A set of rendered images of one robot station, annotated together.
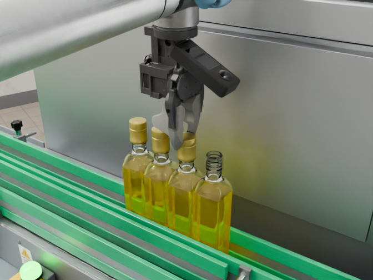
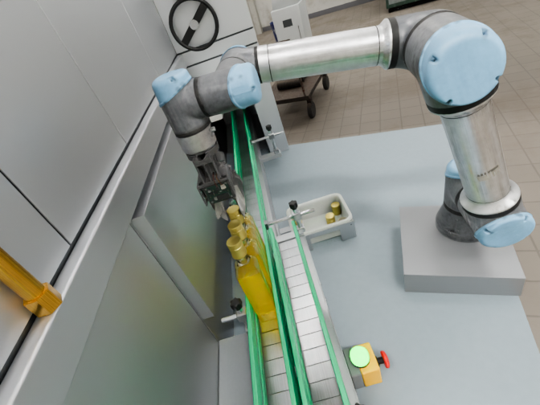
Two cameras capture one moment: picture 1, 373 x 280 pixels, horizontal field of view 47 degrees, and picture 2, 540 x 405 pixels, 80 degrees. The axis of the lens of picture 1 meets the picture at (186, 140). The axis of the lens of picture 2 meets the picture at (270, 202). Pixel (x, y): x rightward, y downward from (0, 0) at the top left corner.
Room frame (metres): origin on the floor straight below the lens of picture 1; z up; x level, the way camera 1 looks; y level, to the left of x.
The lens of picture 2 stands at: (0.93, 0.63, 1.62)
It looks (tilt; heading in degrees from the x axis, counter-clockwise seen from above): 36 degrees down; 241
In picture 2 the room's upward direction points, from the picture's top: 21 degrees counter-clockwise
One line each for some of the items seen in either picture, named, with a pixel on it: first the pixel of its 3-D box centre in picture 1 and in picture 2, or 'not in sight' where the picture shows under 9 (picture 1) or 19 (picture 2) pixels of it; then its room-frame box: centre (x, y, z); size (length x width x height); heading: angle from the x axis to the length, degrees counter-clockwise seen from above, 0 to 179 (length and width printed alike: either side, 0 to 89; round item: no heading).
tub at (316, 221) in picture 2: not in sight; (319, 221); (0.35, -0.10, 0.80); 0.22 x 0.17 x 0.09; 146
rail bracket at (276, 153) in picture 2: not in sight; (270, 147); (0.14, -0.59, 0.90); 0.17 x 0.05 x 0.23; 146
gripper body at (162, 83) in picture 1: (172, 62); (212, 172); (0.70, 0.02, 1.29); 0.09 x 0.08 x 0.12; 56
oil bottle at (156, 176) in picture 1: (162, 205); (256, 270); (0.72, 0.05, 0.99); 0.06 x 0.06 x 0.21; 57
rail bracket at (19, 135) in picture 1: (26, 140); not in sight; (1.09, 0.46, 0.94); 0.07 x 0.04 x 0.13; 146
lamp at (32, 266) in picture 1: (30, 270); (359, 355); (0.68, 0.33, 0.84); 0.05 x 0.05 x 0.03
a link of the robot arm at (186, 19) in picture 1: (174, 14); (198, 138); (0.69, 0.02, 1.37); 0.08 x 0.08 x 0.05
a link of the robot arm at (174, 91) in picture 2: not in sight; (182, 102); (0.69, 0.02, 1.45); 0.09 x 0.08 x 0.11; 136
